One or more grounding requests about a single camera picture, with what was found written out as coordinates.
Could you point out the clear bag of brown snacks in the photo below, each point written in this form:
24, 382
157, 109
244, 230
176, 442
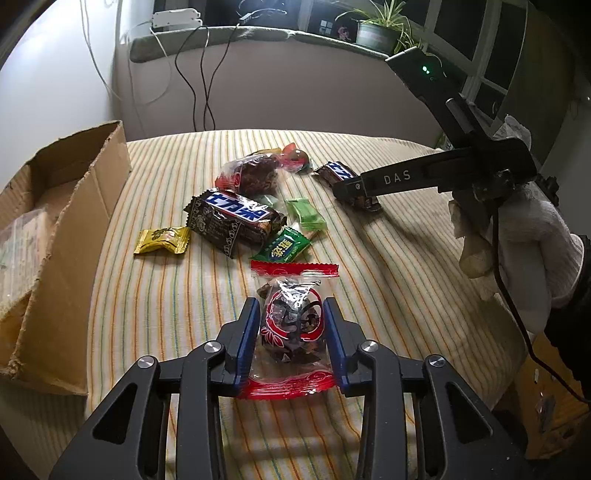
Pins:
254, 175

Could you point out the white window frame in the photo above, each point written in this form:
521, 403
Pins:
475, 55

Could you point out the large dark chocolate bag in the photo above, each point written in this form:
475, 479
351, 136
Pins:
231, 217

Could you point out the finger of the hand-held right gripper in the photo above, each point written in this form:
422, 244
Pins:
350, 189

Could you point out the red-edged clear snack packet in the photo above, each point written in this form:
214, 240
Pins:
291, 318

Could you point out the clear plastic bag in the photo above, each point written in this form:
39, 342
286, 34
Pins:
23, 240

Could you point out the small chocolate bar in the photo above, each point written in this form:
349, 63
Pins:
339, 170

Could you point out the grey-green sill cushion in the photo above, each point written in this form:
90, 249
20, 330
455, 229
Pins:
277, 39

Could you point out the yellow candy packet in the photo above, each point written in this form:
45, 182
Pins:
161, 240

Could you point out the yellow cardboard box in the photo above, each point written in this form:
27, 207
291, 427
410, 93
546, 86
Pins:
558, 415

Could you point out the white power strip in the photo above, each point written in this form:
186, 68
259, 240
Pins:
178, 18

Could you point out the person's right forearm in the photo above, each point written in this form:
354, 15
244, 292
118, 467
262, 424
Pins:
572, 332

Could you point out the person's right hand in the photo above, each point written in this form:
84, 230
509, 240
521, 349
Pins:
531, 230

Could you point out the light green candy packet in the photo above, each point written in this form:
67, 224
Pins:
304, 214

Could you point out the red braised egg packet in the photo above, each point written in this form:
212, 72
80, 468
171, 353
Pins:
295, 157

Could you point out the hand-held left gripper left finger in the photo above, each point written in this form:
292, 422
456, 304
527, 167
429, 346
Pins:
247, 341

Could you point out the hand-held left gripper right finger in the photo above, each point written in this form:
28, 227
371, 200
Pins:
334, 341

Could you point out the potted spider plant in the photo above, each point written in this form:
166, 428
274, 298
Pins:
376, 37

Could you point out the dark green candy packet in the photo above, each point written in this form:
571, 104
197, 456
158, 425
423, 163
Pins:
284, 247

